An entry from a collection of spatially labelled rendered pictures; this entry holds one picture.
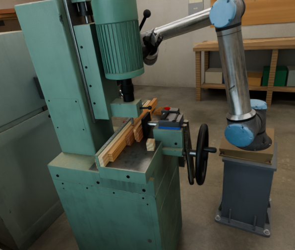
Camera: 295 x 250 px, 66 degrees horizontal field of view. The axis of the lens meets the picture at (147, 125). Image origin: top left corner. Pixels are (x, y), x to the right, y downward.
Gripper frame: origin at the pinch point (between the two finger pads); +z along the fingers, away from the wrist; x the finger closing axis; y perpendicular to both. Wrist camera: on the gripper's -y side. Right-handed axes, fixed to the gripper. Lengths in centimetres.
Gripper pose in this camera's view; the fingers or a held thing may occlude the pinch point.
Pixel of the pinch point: (151, 35)
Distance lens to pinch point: 120.3
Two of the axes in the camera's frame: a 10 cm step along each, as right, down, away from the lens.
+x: 8.2, 5.7, -0.1
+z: 0.4, -0.8, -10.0
